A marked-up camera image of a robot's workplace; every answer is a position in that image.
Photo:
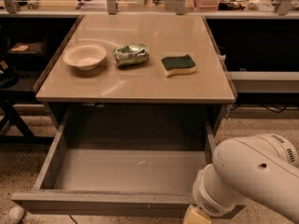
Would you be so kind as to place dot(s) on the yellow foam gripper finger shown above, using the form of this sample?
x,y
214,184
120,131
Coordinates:
x,y
195,216

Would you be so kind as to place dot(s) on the grey top drawer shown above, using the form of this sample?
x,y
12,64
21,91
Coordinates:
x,y
122,160

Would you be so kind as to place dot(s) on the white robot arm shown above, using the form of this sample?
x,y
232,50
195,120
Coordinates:
x,y
261,167

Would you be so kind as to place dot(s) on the grey drawer cabinet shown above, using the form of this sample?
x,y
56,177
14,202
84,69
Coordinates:
x,y
137,81

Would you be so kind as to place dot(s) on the green yellow sponge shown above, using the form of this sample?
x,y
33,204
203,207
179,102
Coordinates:
x,y
178,65

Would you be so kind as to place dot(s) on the crushed green soda can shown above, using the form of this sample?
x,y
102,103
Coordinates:
x,y
132,54

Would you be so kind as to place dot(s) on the white shoe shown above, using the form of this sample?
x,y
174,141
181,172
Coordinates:
x,y
13,215

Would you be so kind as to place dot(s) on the white paper bowl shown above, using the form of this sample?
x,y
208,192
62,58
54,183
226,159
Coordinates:
x,y
85,56

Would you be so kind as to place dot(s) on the black side table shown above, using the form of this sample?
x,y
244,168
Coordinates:
x,y
31,59

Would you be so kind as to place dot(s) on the black bag on left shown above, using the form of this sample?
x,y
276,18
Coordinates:
x,y
8,75

